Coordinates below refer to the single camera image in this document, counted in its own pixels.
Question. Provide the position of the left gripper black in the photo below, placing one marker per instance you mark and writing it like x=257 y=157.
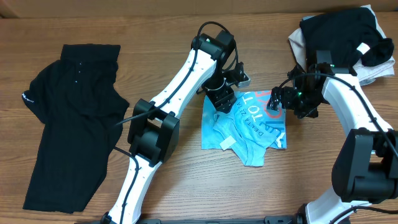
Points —
x=222 y=103

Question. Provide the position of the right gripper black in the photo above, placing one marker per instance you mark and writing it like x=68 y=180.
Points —
x=288 y=94

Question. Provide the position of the light blue printed t-shirt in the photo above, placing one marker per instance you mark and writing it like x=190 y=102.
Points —
x=248 y=129

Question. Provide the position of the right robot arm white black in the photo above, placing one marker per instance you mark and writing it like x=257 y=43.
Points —
x=365 y=171

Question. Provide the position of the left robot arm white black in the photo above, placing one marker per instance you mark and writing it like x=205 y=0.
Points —
x=154 y=129

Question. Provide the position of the beige folded garment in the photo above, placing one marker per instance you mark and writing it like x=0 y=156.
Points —
x=297 y=44

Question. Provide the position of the black folded garment on pile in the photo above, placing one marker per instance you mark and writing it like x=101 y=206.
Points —
x=350 y=35

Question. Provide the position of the black shirt on left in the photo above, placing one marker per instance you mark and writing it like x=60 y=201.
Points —
x=75 y=99

